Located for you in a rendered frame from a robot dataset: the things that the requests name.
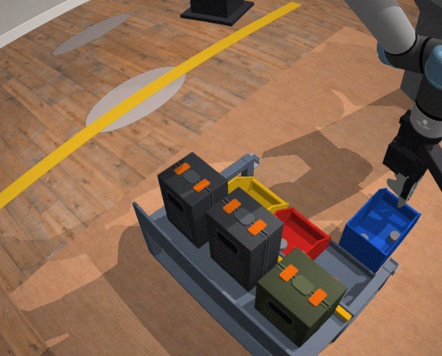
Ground blue bin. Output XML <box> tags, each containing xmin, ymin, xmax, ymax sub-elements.
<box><xmin>339</xmin><ymin>188</ymin><xmax>421</xmax><ymax>273</ymax></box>

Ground olive green tool case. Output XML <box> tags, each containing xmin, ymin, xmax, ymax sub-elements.
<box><xmin>255</xmin><ymin>247</ymin><xmax>347</xmax><ymax>348</ymax></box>

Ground dark grey metal shelf rack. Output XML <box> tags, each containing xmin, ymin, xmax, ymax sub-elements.
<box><xmin>132</xmin><ymin>153</ymin><xmax>401</xmax><ymax>356</ymax></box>

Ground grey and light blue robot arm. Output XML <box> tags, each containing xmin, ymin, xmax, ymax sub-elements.
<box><xmin>344</xmin><ymin>0</ymin><xmax>442</xmax><ymax>192</ymax></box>

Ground grey metal disc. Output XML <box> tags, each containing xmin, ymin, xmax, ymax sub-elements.
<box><xmin>388</xmin><ymin>231</ymin><xmax>400</xmax><ymax>243</ymax></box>
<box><xmin>280</xmin><ymin>238</ymin><xmax>288</xmax><ymax>251</ymax></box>

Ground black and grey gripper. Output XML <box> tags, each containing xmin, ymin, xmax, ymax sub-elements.
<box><xmin>382</xmin><ymin>109</ymin><xmax>442</xmax><ymax>208</ymax></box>

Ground yellow flat bar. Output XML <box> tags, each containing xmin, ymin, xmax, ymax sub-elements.
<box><xmin>278</xmin><ymin>256</ymin><xmax>352</xmax><ymax>322</ymax></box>

